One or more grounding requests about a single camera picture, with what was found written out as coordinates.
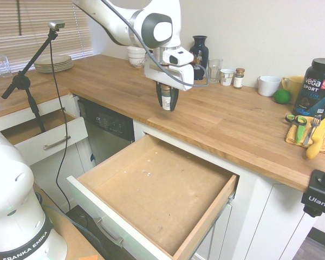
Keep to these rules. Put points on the small white printed cup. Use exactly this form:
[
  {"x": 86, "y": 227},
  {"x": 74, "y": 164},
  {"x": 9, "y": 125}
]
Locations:
[{"x": 227, "y": 78}]

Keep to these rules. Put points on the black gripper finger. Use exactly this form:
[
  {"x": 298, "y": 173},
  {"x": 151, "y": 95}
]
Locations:
[
  {"x": 159, "y": 93},
  {"x": 175, "y": 98}
]

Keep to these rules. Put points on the black boom stand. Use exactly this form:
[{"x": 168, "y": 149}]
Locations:
[{"x": 32, "y": 62}]

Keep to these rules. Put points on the white bowl with floral print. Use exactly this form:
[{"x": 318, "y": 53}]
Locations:
[{"x": 137, "y": 62}]

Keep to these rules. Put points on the black Ulanzi camera mount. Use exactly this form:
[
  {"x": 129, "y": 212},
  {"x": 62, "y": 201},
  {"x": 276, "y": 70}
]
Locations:
[{"x": 318, "y": 195}]

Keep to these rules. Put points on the orange sticky note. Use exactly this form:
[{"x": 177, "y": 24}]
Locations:
[{"x": 88, "y": 257}]

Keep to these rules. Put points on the stack of cream plates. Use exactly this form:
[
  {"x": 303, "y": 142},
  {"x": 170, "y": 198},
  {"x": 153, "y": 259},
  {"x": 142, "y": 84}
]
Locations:
[{"x": 57, "y": 65}]

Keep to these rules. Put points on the silver metal fork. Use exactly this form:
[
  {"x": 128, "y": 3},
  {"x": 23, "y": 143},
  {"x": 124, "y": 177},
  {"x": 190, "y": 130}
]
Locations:
[{"x": 311, "y": 130}]

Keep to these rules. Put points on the seasoning jar with brown lid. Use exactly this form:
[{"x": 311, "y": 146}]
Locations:
[{"x": 166, "y": 98}]

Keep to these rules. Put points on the stainless steel dishwasher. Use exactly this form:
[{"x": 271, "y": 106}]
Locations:
[{"x": 111, "y": 132}]

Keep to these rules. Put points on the small open white drawer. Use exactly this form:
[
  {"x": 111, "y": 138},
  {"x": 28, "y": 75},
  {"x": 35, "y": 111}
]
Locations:
[{"x": 57, "y": 135}]

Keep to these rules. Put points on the black painted vase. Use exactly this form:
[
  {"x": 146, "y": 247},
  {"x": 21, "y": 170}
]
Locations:
[{"x": 199, "y": 51}]

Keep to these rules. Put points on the white ceramic mug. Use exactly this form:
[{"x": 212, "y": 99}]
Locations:
[{"x": 268, "y": 86}]

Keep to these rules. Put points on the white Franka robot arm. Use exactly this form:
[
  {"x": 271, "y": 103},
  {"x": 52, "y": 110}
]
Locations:
[{"x": 119, "y": 21}]

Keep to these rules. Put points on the green lime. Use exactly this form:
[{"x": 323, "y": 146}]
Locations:
[{"x": 282, "y": 96}]

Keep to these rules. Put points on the wooden window blinds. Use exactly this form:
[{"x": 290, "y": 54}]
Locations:
[{"x": 43, "y": 27}]

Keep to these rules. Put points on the yellow ceramic mug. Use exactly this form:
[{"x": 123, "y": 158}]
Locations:
[{"x": 293, "y": 82}]

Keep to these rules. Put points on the silver camera on stand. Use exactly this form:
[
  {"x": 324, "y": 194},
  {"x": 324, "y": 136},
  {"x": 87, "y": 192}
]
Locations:
[{"x": 57, "y": 25}]

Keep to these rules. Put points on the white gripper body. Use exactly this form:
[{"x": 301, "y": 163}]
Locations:
[{"x": 173, "y": 74}]

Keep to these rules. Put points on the metal drawer slide rail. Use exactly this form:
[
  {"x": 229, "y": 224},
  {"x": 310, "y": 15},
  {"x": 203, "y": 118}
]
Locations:
[{"x": 219, "y": 211}]

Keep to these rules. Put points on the white kitchen cabinet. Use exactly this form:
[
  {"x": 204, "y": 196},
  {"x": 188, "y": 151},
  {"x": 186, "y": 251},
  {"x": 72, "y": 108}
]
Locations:
[{"x": 273, "y": 216}]

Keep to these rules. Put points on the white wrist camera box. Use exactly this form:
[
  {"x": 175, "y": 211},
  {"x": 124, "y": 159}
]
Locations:
[{"x": 178, "y": 57}]

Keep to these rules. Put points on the spice jar with brown lid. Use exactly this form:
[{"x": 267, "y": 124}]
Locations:
[{"x": 239, "y": 80}]

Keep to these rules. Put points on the large open wooden drawer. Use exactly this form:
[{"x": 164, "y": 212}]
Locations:
[{"x": 157, "y": 195}]

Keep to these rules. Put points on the plain white bowl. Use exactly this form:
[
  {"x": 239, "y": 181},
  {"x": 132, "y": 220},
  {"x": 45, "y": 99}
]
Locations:
[{"x": 136, "y": 52}]

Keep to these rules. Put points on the clear ribbed drinking glass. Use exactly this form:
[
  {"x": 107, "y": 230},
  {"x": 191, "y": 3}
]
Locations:
[{"x": 1, "y": 66}]

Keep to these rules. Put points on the clear glass tumbler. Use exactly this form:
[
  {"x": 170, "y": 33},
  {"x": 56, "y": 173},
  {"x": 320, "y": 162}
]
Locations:
[{"x": 215, "y": 71}]

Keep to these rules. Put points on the black Vega protein tub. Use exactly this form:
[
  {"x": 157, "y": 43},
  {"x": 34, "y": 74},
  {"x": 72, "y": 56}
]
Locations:
[{"x": 314, "y": 89}]

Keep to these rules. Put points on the yellow folded cloth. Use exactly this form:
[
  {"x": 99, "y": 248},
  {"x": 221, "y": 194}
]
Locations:
[{"x": 291, "y": 136}]

